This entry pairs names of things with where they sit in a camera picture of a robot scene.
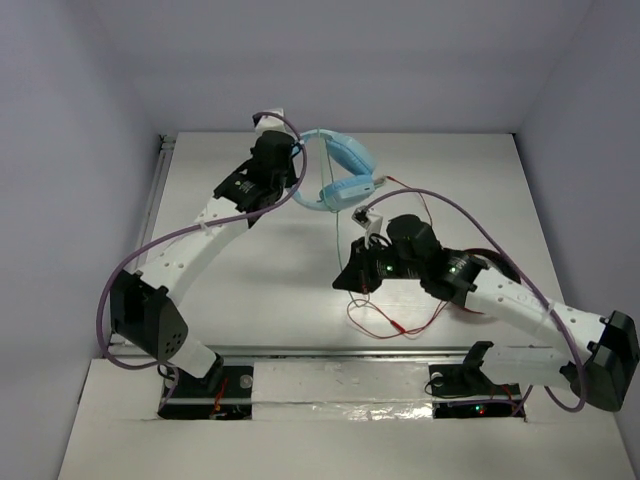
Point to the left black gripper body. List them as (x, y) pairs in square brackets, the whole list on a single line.
[(279, 151)]

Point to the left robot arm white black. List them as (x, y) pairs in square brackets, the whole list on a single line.
[(144, 304)]

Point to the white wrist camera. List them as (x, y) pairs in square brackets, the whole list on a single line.
[(370, 220), (269, 120)]

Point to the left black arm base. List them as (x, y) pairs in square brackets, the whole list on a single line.
[(224, 394)]

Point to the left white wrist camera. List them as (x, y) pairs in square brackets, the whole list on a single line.
[(269, 120)]

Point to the white foam block with tape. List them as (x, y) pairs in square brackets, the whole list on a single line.
[(353, 390)]

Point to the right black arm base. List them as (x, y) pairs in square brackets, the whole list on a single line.
[(463, 391)]

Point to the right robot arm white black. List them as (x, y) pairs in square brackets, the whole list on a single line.
[(593, 356)]

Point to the red headphones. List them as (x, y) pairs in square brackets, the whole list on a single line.
[(495, 260)]

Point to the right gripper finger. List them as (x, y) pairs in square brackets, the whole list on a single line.
[(357, 255), (349, 280)]

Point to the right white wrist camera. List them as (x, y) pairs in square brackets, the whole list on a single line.
[(370, 220)]

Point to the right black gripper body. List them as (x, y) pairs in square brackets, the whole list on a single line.
[(380, 265)]

